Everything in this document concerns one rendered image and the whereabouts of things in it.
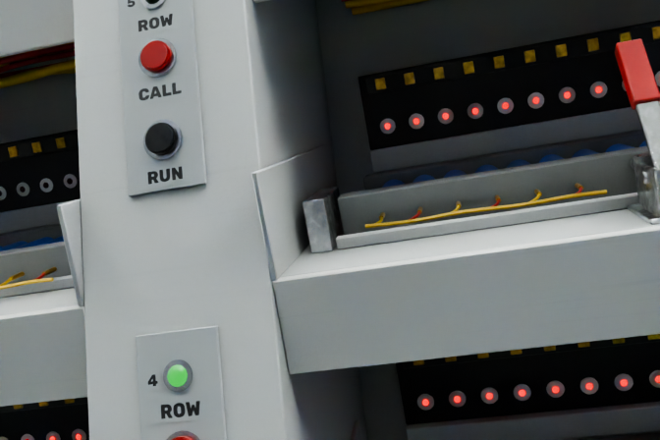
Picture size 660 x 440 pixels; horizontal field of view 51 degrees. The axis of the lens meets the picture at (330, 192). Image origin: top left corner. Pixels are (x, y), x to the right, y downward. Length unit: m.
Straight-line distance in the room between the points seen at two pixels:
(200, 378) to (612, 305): 0.18
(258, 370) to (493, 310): 0.11
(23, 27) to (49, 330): 0.17
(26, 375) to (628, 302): 0.28
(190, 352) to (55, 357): 0.07
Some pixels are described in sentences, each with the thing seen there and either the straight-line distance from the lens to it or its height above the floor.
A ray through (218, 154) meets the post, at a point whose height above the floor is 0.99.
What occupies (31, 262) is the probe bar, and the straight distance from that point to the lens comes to 0.44.
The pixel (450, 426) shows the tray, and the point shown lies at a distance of 0.48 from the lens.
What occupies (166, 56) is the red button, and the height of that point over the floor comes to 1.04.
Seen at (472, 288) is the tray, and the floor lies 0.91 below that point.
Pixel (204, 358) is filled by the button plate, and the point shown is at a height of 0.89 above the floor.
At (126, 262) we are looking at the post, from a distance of 0.35.
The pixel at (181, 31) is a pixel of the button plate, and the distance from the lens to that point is 0.37.
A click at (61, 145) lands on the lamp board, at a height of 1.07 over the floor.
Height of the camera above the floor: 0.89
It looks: 12 degrees up
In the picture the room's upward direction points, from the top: 7 degrees counter-clockwise
